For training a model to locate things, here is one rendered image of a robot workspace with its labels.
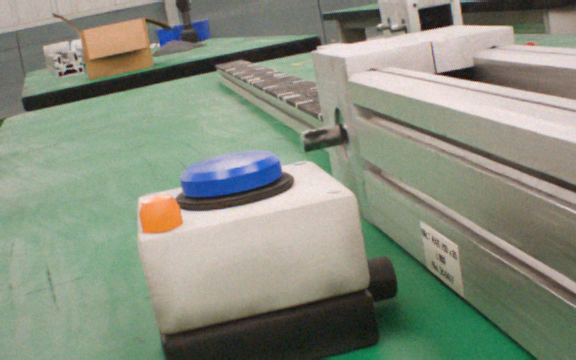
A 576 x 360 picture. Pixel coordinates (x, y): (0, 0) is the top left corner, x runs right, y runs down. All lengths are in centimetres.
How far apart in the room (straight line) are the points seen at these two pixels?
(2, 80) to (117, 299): 1107
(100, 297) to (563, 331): 26
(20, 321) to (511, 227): 26
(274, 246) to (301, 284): 2
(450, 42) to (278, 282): 22
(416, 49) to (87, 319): 22
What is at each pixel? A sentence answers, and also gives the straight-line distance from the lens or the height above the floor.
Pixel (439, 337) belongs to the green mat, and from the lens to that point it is 33.
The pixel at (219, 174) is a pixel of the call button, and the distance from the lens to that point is 33.
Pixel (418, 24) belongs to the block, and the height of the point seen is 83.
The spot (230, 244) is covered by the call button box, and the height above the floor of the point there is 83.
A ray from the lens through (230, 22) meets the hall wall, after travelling 1174.
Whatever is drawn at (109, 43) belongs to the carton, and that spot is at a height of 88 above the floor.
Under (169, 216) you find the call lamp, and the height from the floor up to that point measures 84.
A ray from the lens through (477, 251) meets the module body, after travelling 33.
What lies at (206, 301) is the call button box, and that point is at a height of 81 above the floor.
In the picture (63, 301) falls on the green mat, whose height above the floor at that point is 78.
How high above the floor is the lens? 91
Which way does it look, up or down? 12 degrees down
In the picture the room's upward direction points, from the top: 10 degrees counter-clockwise
